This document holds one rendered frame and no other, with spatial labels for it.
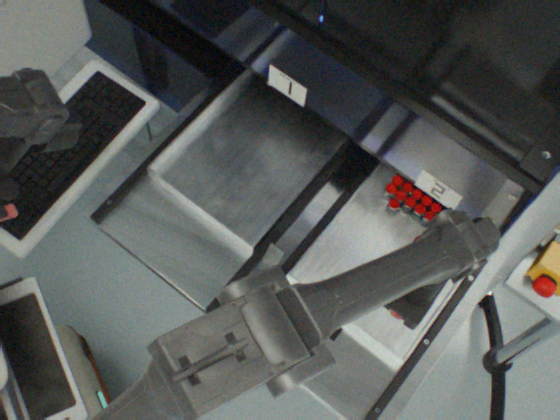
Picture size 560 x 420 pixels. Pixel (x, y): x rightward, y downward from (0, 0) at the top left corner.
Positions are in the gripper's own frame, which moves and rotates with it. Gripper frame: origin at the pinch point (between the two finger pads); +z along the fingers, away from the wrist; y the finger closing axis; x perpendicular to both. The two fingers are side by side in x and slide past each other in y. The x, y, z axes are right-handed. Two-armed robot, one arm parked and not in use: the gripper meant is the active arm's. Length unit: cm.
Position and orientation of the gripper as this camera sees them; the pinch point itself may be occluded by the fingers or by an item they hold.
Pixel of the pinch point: (397, 313)
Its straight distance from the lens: 118.4
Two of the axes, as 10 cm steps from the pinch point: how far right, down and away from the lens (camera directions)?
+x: -7.9, -5.8, 2.0
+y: 5.8, -6.2, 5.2
